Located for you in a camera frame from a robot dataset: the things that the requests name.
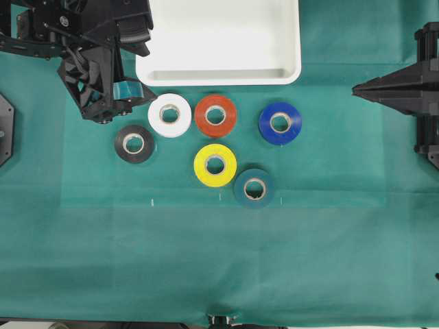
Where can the yellow tape roll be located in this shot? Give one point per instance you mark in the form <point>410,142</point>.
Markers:
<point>215,165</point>

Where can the white tape roll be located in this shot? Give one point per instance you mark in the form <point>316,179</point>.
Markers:
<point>170,115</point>

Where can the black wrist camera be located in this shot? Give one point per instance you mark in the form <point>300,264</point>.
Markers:
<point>134,23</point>

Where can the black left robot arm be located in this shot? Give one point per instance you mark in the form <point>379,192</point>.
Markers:
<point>39,28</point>

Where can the white plastic case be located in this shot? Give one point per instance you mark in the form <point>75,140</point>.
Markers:
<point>222,43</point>

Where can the green table cloth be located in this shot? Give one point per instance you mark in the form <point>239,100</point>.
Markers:
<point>351,237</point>

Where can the dark green tape roll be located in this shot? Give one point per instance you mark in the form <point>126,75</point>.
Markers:
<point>254,188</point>

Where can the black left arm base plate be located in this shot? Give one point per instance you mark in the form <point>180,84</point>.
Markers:
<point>7,130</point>

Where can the black tape roll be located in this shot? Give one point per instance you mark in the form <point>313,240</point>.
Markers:
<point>134,144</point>

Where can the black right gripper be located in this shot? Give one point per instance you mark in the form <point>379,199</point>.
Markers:
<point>413,91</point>

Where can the red tape roll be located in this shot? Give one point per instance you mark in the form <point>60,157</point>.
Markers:
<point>215,116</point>

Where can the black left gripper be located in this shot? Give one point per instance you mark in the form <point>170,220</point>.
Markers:
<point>92,72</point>

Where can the blue tape roll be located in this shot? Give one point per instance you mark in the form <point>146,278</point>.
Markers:
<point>280,123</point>

